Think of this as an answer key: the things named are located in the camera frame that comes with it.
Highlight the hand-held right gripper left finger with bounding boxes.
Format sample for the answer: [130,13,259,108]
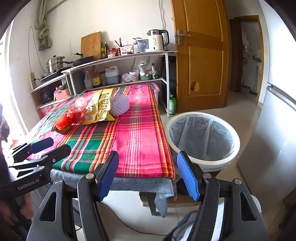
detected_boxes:
[26,151,120,241]

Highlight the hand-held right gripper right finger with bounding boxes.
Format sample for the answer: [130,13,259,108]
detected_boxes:
[177,151,270,241]

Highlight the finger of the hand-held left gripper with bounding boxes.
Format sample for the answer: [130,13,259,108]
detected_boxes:
[10,145,72,170]
[10,137,54,163]

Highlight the white round bin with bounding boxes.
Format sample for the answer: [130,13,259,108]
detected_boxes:
[165,112,240,173]

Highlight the red snack packet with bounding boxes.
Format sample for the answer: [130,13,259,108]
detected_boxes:
[54,109,78,131]

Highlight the person's left hand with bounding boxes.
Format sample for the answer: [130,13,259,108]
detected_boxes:
[0,193,33,226]

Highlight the blue grey cloth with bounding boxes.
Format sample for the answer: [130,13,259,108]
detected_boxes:
[50,168,178,218]

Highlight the printed cardboard box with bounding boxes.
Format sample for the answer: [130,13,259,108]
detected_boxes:
[38,101,61,118]

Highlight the translucent bin liner bag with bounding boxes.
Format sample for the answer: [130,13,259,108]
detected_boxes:
[169,116,235,161]

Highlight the dark kitchen appliance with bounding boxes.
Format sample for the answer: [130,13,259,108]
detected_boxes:
[39,90,55,105]

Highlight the clear plastic cup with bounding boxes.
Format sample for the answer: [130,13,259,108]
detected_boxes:
[73,97,88,123]

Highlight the pink plastic basket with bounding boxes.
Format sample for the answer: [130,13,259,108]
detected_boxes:
[54,88,70,101]

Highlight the pink green plaid blanket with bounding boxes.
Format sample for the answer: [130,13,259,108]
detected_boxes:
[22,85,178,180]

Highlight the low white shelf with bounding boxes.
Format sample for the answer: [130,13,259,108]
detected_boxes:
[31,72,70,109]

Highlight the yellow snack packet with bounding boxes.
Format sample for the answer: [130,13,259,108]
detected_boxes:
[82,88,116,126]

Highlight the black induction cooker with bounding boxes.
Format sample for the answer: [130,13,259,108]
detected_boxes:
[40,69,68,83]

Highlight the white foam fruit net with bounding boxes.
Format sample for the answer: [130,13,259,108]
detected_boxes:
[110,95,130,116]

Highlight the green plastic bottle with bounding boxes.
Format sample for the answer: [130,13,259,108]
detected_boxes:
[169,94,177,115]

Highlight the clear spray bottle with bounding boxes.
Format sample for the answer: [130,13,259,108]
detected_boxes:
[84,70,93,90]

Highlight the steel steamer pot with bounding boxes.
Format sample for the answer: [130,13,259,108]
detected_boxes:
[46,55,65,73]

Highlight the red capped sauce bottle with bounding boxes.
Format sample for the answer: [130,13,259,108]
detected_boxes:
[91,66,102,88]

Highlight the pink storage box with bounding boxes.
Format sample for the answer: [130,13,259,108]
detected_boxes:
[148,83,161,105]

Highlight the silver refrigerator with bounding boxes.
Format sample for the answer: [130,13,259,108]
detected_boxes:
[236,0,296,210]

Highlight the black frying pan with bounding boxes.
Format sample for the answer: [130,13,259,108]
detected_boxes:
[62,53,94,66]

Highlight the dark liquid plastic jug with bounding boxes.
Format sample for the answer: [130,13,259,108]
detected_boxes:
[105,66,119,84]

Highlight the wooden door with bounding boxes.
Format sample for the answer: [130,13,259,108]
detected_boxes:
[171,0,230,113]

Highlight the hanging green cloth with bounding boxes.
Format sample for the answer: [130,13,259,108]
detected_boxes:
[35,0,52,51]

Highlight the wooden cutting board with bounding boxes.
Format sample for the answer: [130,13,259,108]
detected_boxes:
[80,32,102,61]

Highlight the white metal shelf rack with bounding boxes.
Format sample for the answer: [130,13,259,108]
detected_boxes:
[62,50,178,117]

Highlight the white food bags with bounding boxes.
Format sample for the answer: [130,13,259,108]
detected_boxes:
[138,61,152,77]

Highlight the pink utensil holder box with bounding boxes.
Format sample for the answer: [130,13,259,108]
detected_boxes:
[120,44,134,56]

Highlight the grey plastic container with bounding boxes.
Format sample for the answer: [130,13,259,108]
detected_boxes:
[134,39,149,54]

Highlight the white electric kettle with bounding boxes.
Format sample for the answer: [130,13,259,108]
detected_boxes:
[147,29,170,52]

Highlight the black floor cable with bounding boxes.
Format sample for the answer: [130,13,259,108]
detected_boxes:
[102,201,168,235]

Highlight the metal door handle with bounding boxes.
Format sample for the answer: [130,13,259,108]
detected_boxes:
[177,29,191,46]

